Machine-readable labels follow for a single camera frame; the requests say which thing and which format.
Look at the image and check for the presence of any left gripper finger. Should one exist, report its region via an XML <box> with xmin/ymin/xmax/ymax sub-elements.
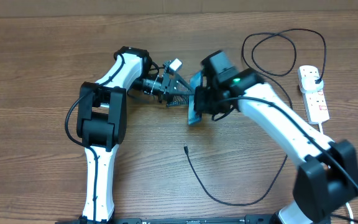
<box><xmin>166</xmin><ymin>94</ymin><xmax>193</xmax><ymax>107</ymax></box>
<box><xmin>173</xmin><ymin>74</ymin><xmax>195</xmax><ymax>94</ymax></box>

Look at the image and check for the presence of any Galaxy smartphone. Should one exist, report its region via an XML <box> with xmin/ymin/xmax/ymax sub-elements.
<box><xmin>188</xmin><ymin>70</ymin><xmax>203</xmax><ymax>126</ymax></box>

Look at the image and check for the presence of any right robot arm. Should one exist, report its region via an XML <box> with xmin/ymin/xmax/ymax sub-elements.
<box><xmin>189</xmin><ymin>50</ymin><xmax>358</xmax><ymax>223</ymax></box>

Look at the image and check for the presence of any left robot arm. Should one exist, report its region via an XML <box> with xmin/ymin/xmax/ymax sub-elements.
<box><xmin>75</xmin><ymin>47</ymin><xmax>193</xmax><ymax>223</ymax></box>

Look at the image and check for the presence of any white charger plug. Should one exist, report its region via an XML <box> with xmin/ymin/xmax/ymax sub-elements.
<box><xmin>299</xmin><ymin>77</ymin><xmax>324</xmax><ymax>93</ymax></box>

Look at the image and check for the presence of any black charging cable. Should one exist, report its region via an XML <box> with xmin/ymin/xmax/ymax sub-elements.
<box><xmin>183</xmin><ymin>28</ymin><xmax>327</xmax><ymax>207</ymax></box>

